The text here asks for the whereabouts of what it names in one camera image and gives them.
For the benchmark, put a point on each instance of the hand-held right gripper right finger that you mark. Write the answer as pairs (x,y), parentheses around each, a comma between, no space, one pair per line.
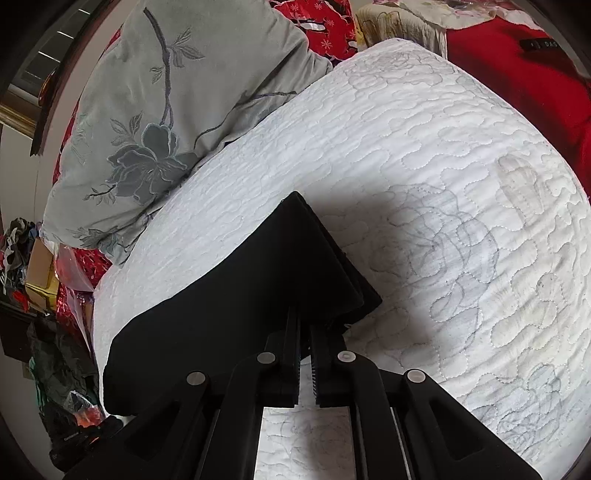
(318,355)

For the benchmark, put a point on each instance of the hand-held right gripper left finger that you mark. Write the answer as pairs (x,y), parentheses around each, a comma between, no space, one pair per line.
(290,350)

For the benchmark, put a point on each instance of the black pants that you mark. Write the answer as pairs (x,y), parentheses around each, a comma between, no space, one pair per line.
(240,300)

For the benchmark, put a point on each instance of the white quilted bed cover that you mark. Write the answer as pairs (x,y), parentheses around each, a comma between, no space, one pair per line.
(392,207)

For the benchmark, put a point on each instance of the pile of dark clothes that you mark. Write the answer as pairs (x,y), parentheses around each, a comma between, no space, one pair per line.
(55,360)

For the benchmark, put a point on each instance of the brown cardboard box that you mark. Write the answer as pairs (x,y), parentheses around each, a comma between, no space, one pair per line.
(42,272)

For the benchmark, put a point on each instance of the grey floral pillow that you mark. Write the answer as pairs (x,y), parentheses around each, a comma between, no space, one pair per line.
(152,124)

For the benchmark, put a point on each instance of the red floral blanket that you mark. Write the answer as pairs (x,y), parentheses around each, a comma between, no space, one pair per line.
(323,25)

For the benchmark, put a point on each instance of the cream floral cloth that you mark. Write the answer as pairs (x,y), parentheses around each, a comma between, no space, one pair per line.
(406,23)

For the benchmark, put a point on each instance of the red cloth with black label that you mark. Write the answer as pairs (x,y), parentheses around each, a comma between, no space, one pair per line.
(517,64)

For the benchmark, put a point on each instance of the gold picture frame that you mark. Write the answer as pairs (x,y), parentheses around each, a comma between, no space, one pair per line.
(17,115)

